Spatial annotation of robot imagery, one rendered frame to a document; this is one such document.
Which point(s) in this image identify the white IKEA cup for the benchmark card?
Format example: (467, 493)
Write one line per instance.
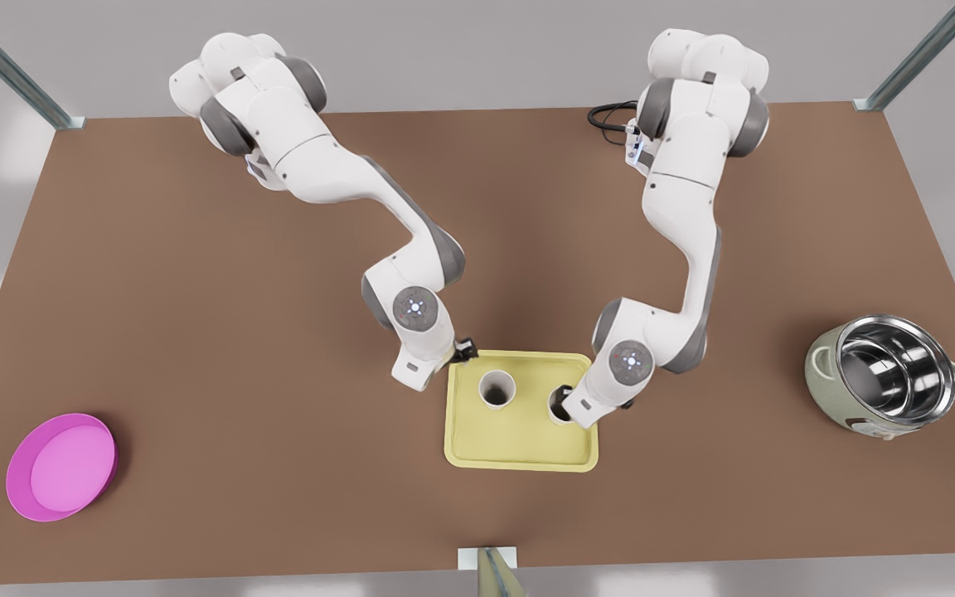
(554, 408)
(496, 390)

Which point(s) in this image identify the silver frame post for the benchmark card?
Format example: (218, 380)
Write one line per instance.
(921, 54)
(5, 70)
(494, 572)

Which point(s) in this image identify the yellow rectangular tray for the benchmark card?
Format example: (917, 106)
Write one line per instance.
(519, 444)

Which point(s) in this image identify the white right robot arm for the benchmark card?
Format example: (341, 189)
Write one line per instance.
(312, 157)

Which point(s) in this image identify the green pot with steel liner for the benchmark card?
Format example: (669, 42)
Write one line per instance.
(892, 373)

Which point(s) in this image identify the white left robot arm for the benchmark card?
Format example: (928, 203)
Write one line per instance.
(689, 191)

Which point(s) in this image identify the pink round bowl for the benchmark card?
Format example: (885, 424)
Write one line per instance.
(63, 468)

